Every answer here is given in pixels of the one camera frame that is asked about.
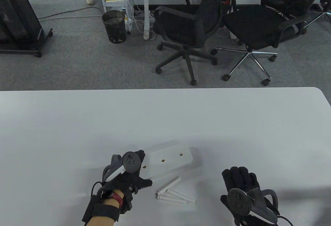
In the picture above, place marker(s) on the person's left forearm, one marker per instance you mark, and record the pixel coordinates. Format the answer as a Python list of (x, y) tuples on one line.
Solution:
[(102, 223)]

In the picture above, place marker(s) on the grey white controller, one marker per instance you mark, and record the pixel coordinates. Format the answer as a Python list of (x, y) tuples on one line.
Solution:
[(132, 162), (239, 202)]

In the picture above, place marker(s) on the left grey white controller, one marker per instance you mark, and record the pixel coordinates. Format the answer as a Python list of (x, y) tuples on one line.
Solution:
[(132, 162)]

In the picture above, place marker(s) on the black left forearm pack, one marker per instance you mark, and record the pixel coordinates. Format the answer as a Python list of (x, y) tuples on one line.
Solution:
[(89, 209)]

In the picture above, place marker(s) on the black mesh trash bin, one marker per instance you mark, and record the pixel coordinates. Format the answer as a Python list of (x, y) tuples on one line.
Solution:
[(113, 29)]

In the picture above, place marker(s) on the white Hanoi Tower base lid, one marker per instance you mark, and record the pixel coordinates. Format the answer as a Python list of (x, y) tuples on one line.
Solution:
[(170, 166)]

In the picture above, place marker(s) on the person's left hand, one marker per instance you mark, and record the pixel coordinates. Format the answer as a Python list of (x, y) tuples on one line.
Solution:
[(129, 182)]

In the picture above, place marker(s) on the black cabinet on wheeled stand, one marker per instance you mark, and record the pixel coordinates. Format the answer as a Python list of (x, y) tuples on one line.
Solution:
[(15, 11)]

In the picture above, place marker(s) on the red wristband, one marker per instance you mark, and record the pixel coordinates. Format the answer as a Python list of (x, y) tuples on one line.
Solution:
[(117, 198)]

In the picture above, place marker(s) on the right grey white controller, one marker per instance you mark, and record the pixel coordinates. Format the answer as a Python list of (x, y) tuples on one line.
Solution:
[(239, 202)]

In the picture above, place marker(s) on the person's right hand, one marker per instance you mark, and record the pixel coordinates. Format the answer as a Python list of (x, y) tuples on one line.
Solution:
[(240, 179)]

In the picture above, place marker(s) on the black office chair chrome base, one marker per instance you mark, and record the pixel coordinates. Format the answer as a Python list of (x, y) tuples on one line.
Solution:
[(253, 26)]

